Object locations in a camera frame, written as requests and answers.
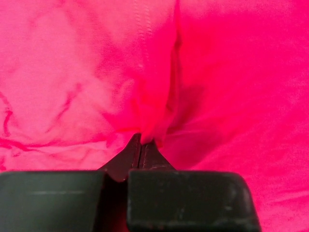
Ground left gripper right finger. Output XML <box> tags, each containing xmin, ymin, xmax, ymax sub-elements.
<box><xmin>126</xmin><ymin>144</ymin><xmax>262</xmax><ymax>232</ymax></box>

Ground red t-shirt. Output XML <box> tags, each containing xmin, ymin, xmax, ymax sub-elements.
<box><xmin>0</xmin><ymin>0</ymin><xmax>309</xmax><ymax>232</ymax></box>

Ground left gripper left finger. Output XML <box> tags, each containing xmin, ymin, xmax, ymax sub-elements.
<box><xmin>0</xmin><ymin>134</ymin><xmax>141</xmax><ymax>232</ymax></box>

